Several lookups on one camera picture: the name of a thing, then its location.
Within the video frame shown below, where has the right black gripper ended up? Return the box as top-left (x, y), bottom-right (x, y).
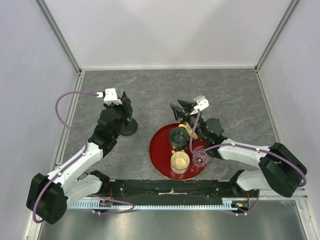
top-left (169, 99), bottom-right (207, 143)

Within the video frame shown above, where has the black phone stand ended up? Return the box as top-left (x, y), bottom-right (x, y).
top-left (120, 118), bottom-right (138, 137)

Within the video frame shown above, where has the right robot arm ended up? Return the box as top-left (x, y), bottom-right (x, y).
top-left (169, 95), bottom-right (308, 198)

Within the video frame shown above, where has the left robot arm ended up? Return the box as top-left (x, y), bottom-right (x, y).
top-left (26, 88), bottom-right (133, 224)

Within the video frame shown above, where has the yellow ceramic cup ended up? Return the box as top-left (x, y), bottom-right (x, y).
top-left (178, 123), bottom-right (198, 140)

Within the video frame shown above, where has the dark green glass mug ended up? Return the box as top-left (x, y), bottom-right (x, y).
top-left (169, 127), bottom-right (189, 152)

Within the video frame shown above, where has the red round tray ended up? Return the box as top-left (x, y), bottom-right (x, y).
top-left (149, 123), bottom-right (208, 181)

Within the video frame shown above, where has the cream cup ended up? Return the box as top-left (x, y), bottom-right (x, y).
top-left (170, 151), bottom-right (190, 175)

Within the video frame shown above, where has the clear faceted glass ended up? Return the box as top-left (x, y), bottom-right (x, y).
top-left (192, 146), bottom-right (211, 168)

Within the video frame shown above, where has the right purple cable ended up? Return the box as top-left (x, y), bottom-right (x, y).
top-left (188, 109), bottom-right (308, 188)

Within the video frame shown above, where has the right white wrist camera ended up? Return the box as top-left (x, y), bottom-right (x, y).
top-left (190, 95), bottom-right (209, 115)

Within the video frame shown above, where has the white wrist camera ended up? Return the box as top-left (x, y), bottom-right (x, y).
top-left (96, 88), bottom-right (122, 106)
top-left (190, 95), bottom-right (209, 115)

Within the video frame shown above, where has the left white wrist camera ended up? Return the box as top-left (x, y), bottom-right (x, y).
top-left (96, 88), bottom-right (122, 106)

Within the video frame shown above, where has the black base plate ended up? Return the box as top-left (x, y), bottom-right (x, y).
top-left (98, 179), bottom-right (257, 206)

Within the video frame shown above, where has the slotted cable duct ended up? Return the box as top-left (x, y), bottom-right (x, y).
top-left (68, 197), bottom-right (249, 211)

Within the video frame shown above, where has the left aluminium frame post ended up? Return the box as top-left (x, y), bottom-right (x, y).
top-left (35, 0), bottom-right (82, 74)

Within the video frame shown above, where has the aluminium frame post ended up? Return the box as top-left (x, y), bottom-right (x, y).
top-left (35, 0), bottom-right (82, 74)
top-left (254, 0), bottom-right (300, 73)

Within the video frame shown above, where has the right aluminium frame post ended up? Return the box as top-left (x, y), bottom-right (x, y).
top-left (254, 0), bottom-right (300, 73)

